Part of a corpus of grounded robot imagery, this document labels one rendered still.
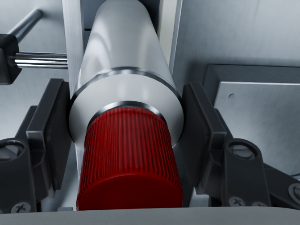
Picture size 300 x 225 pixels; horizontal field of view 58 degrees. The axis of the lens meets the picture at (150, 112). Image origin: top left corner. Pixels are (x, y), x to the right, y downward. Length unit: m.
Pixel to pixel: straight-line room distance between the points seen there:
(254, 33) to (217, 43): 0.05
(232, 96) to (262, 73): 0.05
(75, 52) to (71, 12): 0.03
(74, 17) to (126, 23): 0.04
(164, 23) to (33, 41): 0.17
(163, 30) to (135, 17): 0.06
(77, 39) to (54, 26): 0.14
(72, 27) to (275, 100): 0.26
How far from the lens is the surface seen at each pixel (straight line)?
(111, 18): 0.18
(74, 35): 0.20
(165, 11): 0.24
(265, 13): 0.37
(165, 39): 0.25
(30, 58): 0.21
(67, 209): 0.44
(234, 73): 0.35
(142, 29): 0.17
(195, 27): 0.34
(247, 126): 0.37
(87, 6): 0.28
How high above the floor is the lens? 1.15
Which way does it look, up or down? 56 degrees down
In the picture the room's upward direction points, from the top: 170 degrees clockwise
